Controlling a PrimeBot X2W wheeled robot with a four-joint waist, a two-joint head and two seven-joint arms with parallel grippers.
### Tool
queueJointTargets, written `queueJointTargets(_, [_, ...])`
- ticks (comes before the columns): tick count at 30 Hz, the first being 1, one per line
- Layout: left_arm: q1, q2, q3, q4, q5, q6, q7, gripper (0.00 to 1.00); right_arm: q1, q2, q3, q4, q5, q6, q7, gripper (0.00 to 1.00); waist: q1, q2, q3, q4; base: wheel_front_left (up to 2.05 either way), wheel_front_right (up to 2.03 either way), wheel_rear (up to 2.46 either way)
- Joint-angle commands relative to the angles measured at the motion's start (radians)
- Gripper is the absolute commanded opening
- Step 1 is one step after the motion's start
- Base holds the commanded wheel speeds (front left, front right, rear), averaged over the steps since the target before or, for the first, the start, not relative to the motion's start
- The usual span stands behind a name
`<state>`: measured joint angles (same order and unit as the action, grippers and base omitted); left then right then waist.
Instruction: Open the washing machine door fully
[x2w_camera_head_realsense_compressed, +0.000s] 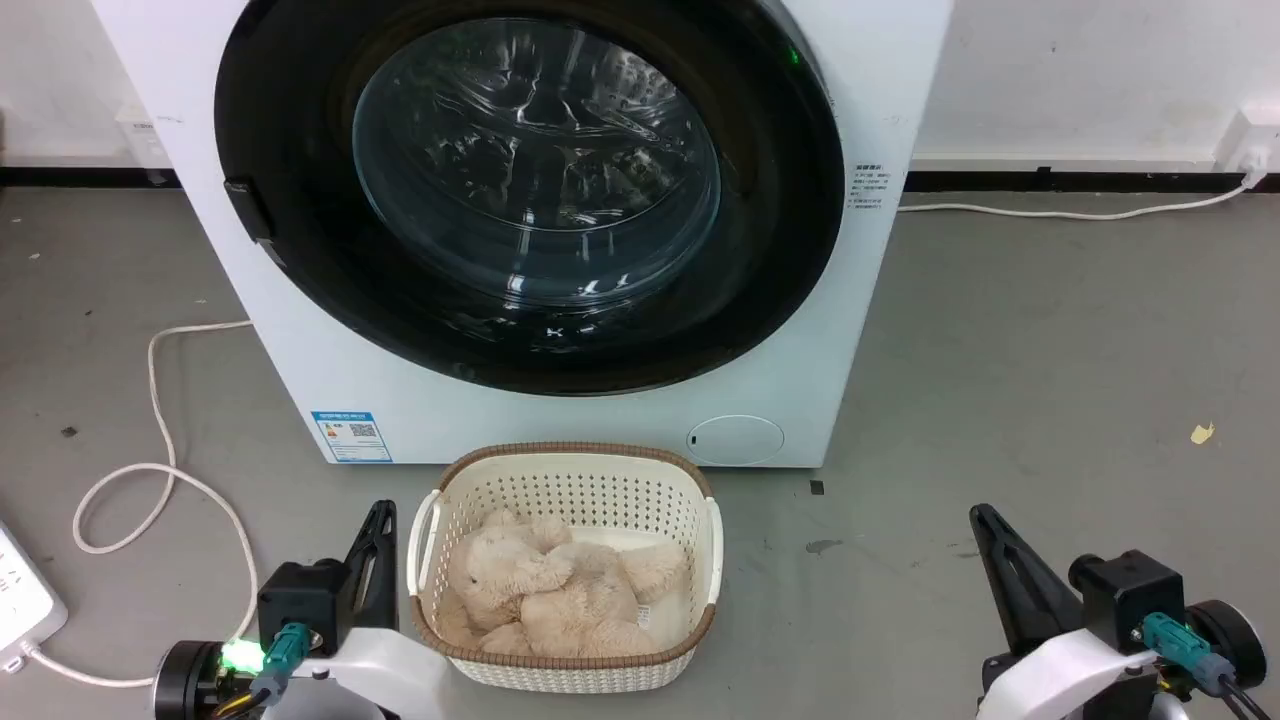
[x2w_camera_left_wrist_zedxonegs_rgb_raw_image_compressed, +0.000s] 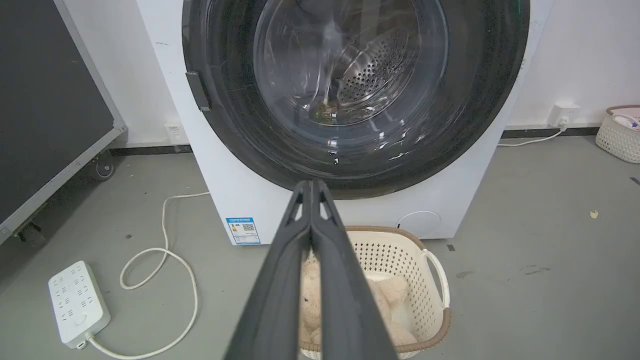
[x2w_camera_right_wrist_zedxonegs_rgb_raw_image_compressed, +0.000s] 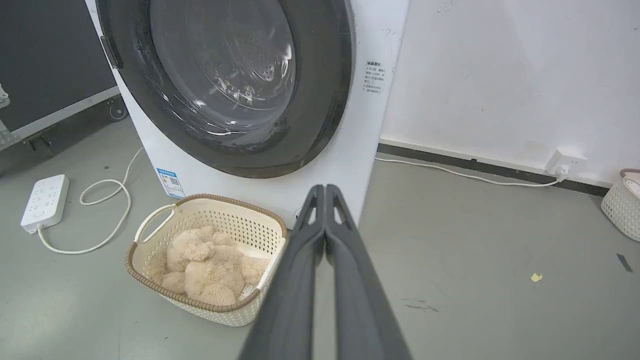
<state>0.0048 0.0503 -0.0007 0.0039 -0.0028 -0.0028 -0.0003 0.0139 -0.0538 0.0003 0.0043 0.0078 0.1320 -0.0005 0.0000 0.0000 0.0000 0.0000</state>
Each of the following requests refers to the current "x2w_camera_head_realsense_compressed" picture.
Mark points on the small warning text sticker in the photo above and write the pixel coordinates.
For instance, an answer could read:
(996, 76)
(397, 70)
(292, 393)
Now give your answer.
(868, 188)

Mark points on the white wall socket with plug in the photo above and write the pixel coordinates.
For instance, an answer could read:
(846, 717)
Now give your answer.
(1248, 140)

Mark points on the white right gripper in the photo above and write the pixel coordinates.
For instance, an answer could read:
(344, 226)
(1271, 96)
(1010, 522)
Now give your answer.
(1070, 675)

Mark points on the blue energy label sticker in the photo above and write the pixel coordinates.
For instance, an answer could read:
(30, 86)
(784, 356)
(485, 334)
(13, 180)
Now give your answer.
(350, 436)

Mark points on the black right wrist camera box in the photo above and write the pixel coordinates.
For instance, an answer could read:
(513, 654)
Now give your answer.
(1125, 590)

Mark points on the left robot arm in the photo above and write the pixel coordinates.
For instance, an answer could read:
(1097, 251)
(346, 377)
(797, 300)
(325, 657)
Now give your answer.
(188, 682)

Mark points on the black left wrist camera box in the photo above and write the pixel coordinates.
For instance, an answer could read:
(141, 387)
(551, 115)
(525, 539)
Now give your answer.
(300, 598)

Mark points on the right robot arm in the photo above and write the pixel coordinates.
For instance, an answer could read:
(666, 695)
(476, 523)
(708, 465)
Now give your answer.
(1232, 635)

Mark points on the beige plush teddy bear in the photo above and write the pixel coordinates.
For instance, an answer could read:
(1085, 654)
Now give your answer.
(560, 590)

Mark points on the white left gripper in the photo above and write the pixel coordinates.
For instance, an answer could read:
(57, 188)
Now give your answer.
(390, 670)

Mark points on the white front-load washing machine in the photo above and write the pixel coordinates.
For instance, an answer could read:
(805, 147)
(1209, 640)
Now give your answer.
(300, 380)

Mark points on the round black glass washer door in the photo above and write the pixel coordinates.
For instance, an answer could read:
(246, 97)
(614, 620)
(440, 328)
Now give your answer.
(290, 110)

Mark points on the round white filter cover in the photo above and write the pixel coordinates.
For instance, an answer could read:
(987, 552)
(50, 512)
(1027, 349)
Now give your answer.
(735, 440)

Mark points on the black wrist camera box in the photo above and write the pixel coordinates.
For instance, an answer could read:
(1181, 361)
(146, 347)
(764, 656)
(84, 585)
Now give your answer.
(300, 598)
(1125, 590)

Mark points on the white power strip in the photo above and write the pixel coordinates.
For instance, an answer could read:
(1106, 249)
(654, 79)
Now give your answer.
(22, 600)

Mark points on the cream plastic laundry basket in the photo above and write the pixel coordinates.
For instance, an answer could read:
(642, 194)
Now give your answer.
(580, 488)

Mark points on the yellow paper scrap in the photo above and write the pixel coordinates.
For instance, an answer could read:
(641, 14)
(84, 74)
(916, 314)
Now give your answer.
(1202, 433)

